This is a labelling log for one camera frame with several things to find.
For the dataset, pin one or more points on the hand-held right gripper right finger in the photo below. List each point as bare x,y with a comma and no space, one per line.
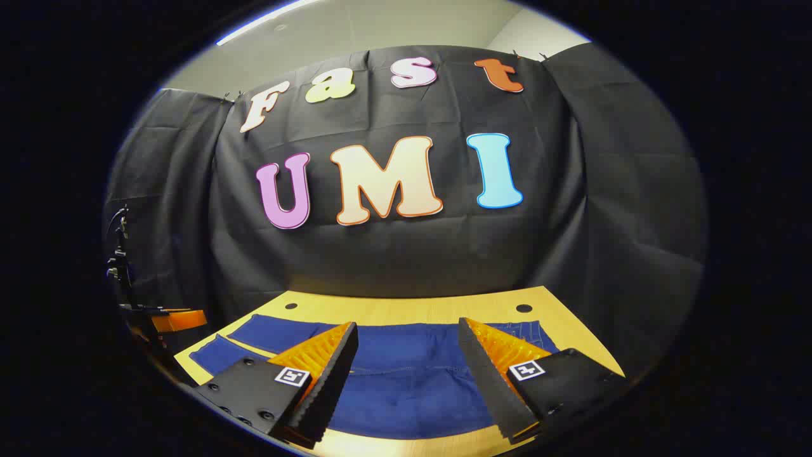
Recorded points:
488,381

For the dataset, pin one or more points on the blue denim jeans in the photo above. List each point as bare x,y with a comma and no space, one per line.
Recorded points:
406,381

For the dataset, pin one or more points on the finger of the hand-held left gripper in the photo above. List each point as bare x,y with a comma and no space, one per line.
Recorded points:
181,320

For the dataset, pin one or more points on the black backdrop cloth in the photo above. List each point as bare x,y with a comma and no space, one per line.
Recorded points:
393,266

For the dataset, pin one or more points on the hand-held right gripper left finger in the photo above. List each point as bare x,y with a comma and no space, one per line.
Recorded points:
333,381

